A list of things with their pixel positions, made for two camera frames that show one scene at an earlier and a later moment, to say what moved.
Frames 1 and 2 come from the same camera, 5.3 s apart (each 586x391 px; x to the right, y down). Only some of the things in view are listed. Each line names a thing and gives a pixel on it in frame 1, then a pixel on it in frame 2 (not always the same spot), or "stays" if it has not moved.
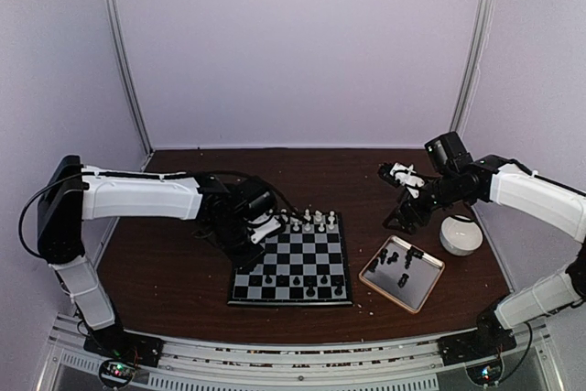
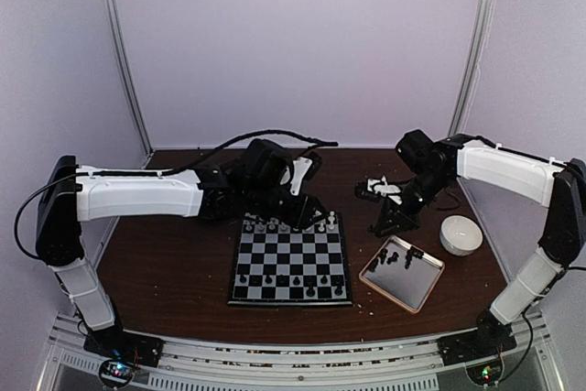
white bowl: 461,234 stays
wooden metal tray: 403,272 stays
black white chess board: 303,265 stays
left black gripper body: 241,259 to 298,218
